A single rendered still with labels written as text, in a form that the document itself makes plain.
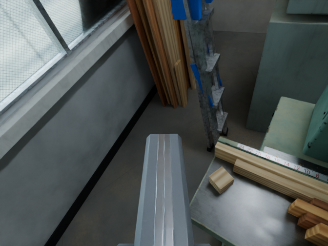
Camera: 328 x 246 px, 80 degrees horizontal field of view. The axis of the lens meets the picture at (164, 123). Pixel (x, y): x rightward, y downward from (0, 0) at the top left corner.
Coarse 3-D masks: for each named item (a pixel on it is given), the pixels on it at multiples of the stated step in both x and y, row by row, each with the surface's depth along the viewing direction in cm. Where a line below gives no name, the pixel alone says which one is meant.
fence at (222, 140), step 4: (220, 136) 52; (220, 140) 51; (224, 140) 51; (228, 140) 51; (228, 144) 50; (232, 144) 50; (236, 144) 50; (236, 148) 50; (240, 148) 49; (248, 152) 48; (256, 156) 48; (260, 156) 47; (268, 160) 46; (280, 164) 45; (288, 168) 44; (292, 168) 44; (300, 172) 43; (308, 176) 43; (312, 176) 42; (320, 180) 42
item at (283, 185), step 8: (240, 160) 49; (240, 168) 48; (248, 168) 47; (256, 168) 47; (248, 176) 49; (256, 176) 47; (264, 176) 45; (272, 176) 45; (280, 176) 45; (264, 184) 48; (272, 184) 45; (280, 184) 44; (288, 184) 43; (296, 184) 43; (280, 192) 46; (288, 192) 44; (296, 192) 42; (304, 192) 42; (312, 192) 41; (320, 192) 41; (304, 200) 43
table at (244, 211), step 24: (216, 168) 53; (216, 192) 49; (240, 192) 48; (264, 192) 47; (192, 216) 47; (216, 216) 46; (240, 216) 45; (264, 216) 44; (288, 216) 43; (240, 240) 42; (264, 240) 41; (288, 240) 41
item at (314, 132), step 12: (324, 96) 60; (324, 108) 54; (312, 120) 63; (324, 120) 49; (312, 132) 56; (324, 132) 50; (312, 144) 55; (324, 144) 53; (312, 156) 59; (324, 156) 56
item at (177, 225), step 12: (168, 144) 9; (180, 144) 10; (168, 156) 9; (180, 156) 9; (168, 168) 8; (180, 168) 8; (168, 180) 8; (180, 180) 8; (168, 192) 7; (180, 192) 7; (168, 204) 7; (180, 204) 7; (168, 216) 6; (180, 216) 6; (168, 228) 6; (180, 228) 6; (168, 240) 6; (180, 240) 6; (192, 240) 6
